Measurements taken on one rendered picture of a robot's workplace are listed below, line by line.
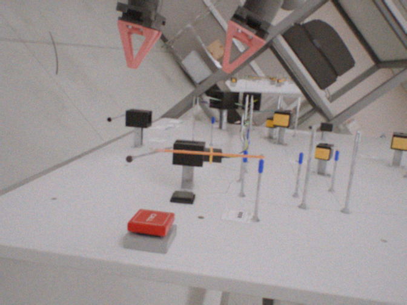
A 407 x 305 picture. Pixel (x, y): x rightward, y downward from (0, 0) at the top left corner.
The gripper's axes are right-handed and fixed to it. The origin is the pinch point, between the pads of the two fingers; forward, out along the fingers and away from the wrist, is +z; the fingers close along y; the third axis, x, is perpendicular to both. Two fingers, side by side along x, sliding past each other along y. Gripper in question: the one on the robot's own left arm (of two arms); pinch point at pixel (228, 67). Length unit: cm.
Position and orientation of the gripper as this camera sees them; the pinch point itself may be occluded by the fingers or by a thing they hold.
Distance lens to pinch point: 67.5
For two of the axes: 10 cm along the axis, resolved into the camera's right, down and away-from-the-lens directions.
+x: -8.7, -4.8, -0.5
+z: -4.8, 8.5, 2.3
